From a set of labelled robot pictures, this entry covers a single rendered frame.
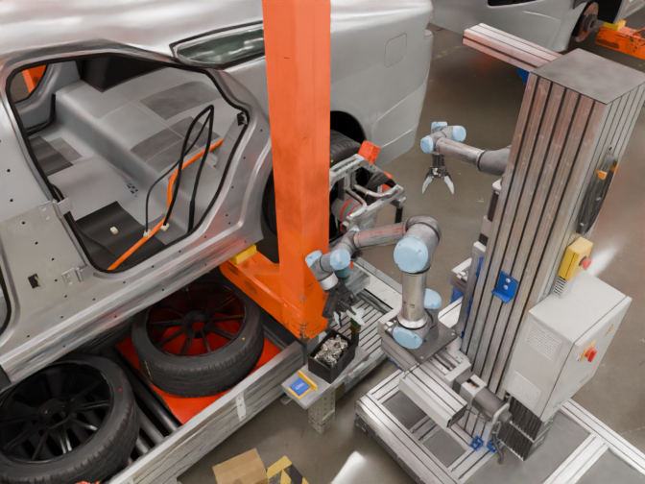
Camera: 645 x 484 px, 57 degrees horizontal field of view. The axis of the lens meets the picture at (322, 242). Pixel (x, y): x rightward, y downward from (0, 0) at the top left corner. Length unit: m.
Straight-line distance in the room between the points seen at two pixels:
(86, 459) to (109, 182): 1.45
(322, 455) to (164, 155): 1.77
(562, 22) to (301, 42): 3.43
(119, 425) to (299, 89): 1.64
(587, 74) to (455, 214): 2.74
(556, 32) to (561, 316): 3.28
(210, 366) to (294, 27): 1.64
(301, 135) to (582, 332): 1.18
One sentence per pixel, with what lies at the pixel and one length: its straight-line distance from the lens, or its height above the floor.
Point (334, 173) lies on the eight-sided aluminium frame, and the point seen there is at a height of 1.12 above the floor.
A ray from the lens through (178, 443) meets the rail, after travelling 2.90.
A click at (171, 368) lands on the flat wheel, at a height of 0.50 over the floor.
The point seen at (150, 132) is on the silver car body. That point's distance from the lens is 3.56.
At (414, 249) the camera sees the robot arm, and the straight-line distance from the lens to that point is 2.05.
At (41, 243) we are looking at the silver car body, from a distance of 2.46.
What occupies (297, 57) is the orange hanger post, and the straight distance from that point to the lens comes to 2.01.
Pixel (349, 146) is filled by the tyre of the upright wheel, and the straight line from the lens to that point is 3.06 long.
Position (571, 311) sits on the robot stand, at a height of 1.23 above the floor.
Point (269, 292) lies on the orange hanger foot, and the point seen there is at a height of 0.68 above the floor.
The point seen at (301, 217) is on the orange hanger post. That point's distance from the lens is 2.37.
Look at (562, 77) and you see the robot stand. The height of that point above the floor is 2.03.
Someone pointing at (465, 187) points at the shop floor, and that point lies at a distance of 4.83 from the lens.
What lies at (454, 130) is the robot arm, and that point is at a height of 1.34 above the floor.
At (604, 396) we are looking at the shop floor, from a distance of 3.72.
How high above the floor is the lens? 2.83
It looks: 42 degrees down
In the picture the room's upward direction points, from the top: straight up
